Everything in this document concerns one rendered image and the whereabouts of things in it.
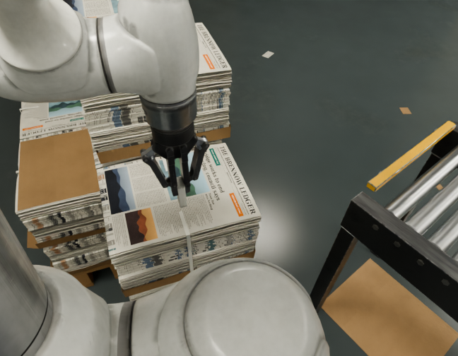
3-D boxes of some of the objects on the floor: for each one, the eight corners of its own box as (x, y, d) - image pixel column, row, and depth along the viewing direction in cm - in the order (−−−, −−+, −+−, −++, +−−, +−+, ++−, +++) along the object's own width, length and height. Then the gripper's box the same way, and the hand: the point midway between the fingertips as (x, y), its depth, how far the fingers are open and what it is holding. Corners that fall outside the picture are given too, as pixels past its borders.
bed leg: (300, 313, 155) (338, 225, 104) (308, 304, 158) (351, 215, 107) (309, 323, 152) (355, 239, 101) (318, 315, 155) (367, 228, 104)
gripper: (201, 97, 64) (205, 183, 82) (128, 110, 61) (149, 197, 79) (214, 122, 59) (215, 208, 77) (136, 138, 56) (156, 223, 74)
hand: (181, 192), depth 75 cm, fingers closed
